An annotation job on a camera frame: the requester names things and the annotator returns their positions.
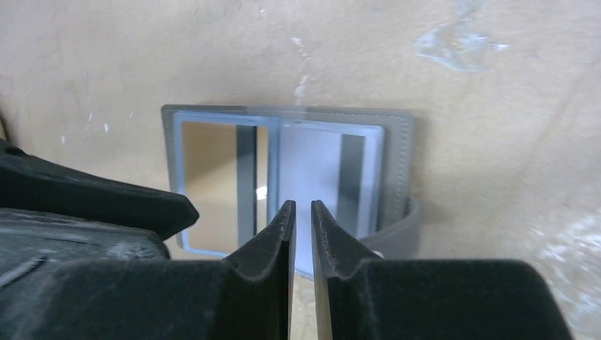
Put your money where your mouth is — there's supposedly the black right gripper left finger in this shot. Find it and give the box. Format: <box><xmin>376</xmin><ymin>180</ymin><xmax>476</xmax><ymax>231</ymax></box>
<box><xmin>1</xmin><ymin>200</ymin><xmax>296</xmax><ymax>339</ymax></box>

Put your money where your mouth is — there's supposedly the grey leather card holder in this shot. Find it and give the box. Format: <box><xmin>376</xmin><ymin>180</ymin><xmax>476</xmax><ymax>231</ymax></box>
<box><xmin>161</xmin><ymin>104</ymin><xmax>420</xmax><ymax>278</ymax></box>

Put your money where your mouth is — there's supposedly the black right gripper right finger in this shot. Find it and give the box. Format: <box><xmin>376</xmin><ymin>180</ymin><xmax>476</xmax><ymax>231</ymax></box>
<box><xmin>311</xmin><ymin>200</ymin><xmax>572</xmax><ymax>339</ymax></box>

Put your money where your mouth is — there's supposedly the orange credit card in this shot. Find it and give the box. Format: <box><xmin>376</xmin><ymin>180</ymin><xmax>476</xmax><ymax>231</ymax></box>
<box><xmin>181</xmin><ymin>122</ymin><xmax>269</xmax><ymax>256</ymax></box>

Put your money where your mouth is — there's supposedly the grey credit card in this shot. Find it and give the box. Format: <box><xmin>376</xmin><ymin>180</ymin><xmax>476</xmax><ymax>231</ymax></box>
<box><xmin>277</xmin><ymin>120</ymin><xmax>385</xmax><ymax>278</ymax></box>

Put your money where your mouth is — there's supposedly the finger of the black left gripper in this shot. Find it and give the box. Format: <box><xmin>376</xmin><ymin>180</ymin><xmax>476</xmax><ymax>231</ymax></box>
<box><xmin>1</xmin><ymin>141</ymin><xmax>200</xmax><ymax>287</ymax></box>

